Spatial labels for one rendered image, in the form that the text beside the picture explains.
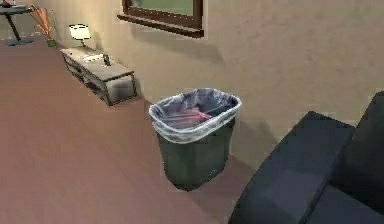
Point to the dark green waste bin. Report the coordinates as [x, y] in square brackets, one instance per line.
[195, 160]

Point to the small black object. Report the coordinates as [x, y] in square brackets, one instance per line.
[106, 60]

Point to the grey low side table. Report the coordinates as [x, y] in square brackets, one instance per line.
[100, 71]

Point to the dark brown framed window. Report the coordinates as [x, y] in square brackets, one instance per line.
[166, 13]

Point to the white flat object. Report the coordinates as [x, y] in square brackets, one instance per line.
[92, 57]

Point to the dark grey sofa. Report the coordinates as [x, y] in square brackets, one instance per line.
[300, 173]

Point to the white shade table lamp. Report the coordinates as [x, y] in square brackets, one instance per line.
[80, 32]

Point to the orange house plant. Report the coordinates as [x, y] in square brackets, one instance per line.
[45, 25]

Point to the dark pedestal table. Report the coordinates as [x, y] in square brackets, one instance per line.
[13, 20]

